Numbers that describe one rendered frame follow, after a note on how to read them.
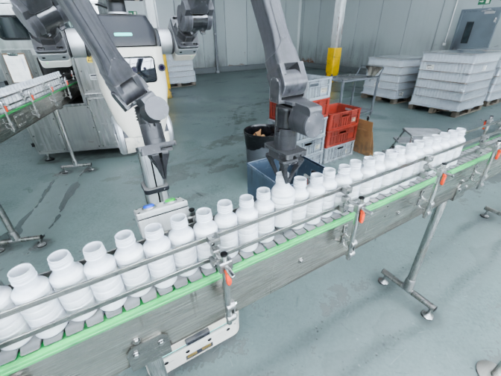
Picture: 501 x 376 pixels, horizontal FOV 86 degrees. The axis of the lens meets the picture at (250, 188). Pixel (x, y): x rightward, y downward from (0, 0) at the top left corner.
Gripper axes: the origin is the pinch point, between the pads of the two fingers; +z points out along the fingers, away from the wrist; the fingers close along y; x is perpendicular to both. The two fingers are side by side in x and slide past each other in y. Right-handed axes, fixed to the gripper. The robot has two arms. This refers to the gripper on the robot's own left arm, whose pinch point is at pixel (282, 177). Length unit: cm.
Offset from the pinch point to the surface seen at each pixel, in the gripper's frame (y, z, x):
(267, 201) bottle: -1.9, 4.7, 6.5
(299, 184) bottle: -1.4, 3.0, -4.9
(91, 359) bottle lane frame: -6, 27, 55
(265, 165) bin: 59, 28, -34
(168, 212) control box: 12.1, 8.2, 29.8
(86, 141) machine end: 375, 97, 54
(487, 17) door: 376, -64, -992
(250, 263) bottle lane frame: -6.2, 19.7, 14.3
